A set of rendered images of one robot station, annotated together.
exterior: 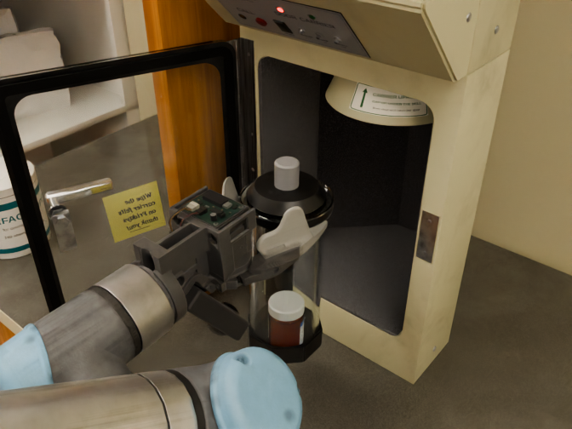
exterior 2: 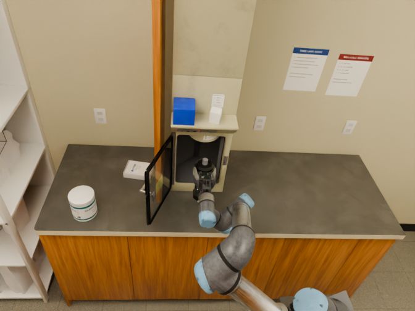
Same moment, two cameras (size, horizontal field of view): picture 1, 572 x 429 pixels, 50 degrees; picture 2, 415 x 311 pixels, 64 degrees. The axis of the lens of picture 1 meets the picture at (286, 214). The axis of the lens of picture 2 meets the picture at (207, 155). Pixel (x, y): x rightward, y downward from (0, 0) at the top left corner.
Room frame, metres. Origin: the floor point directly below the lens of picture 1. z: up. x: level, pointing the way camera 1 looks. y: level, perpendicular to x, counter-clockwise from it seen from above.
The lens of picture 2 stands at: (-0.28, 0.91, 2.44)
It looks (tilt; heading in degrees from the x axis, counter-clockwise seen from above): 41 degrees down; 313
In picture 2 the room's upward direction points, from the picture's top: 7 degrees clockwise
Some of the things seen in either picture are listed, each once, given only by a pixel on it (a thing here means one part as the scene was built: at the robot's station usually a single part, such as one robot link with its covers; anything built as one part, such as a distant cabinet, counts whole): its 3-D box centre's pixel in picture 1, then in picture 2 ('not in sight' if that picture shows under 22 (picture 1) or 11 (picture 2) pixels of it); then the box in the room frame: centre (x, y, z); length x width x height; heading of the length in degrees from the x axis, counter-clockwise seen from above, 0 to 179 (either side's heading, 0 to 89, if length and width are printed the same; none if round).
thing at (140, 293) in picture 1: (133, 304); (205, 200); (0.42, 0.14, 1.25); 0.08 x 0.05 x 0.08; 50
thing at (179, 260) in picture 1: (197, 255); (205, 186); (0.48, 0.09, 1.26); 0.12 x 0.08 x 0.09; 140
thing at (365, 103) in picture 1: (393, 77); (204, 128); (0.76, -0.14, 1.34); 0.18 x 0.18 x 0.05
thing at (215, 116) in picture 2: not in sight; (215, 115); (0.62, -0.06, 1.54); 0.05 x 0.05 x 0.06; 36
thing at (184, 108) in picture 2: not in sight; (184, 111); (0.71, 0.05, 1.56); 0.10 x 0.10 x 0.09; 50
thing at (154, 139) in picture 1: (140, 198); (159, 180); (0.70, 0.20, 1.19); 0.30 x 0.01 x 0.40; 119
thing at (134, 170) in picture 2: not in sight; (138, 170); (1.04, 0.12, 0.96); 0.16 x 0.12 x 0.04; 42
